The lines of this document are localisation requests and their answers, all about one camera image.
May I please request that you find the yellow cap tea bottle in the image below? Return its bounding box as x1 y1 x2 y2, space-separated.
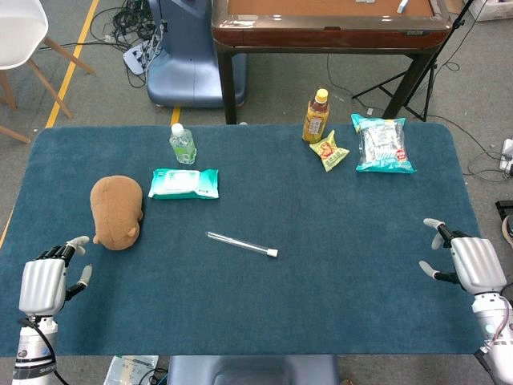
301 88 331 144

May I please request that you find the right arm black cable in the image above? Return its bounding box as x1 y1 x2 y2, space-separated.
471 347 495 383

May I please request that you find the clear plastic document bag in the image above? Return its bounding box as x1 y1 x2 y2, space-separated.
107 355 161 385

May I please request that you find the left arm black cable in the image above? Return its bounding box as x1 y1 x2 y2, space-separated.
16 316 71 385

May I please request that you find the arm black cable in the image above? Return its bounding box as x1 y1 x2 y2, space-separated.
471 347 495 383
16 316 71 385

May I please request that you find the black tangled cable bundle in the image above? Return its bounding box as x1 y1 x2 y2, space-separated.
90 0 164 47

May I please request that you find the white box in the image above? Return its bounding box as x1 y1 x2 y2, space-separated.
468 0 513 22

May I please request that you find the black tripod stand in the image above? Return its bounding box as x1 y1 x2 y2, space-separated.
351 0 488 123

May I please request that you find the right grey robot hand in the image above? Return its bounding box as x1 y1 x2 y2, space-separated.
418 217 508 296

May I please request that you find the small yellow snack bag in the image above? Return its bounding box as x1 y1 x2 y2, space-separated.
309 129 350 173

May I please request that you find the brown plush capybara toy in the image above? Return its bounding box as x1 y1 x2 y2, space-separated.
89 175 144 251

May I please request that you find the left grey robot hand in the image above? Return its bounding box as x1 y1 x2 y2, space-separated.
18 235 93 318

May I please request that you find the brown mahjong table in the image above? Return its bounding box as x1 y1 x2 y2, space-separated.
211 0 454 125

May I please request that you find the white floor power strip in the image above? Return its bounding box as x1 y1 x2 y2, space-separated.
122 42 161 75

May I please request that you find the white power strip with plugs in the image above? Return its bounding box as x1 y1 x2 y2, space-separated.
500 138 513 177

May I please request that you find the large teal snack bag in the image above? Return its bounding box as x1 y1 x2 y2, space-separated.
350 113 418 175

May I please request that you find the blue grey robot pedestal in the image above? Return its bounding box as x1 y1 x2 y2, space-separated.
146 0 248 108

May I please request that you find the white chair with wooden legs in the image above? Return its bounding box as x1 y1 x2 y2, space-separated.
0 0 96 144

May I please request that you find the clear green label water bottle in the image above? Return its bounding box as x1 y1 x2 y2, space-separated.
168 123 198 165

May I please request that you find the clear glass test tube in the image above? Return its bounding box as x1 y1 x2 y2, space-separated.
206 231 270 257

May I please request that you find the green wet wipes pack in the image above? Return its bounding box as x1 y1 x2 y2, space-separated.
147 168 220 201

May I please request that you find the blue carpet table mat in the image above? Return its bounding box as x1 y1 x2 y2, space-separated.
0 122 488 358

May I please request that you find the blue grey robot torso base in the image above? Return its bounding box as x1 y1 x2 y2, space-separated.
166 355 340 385

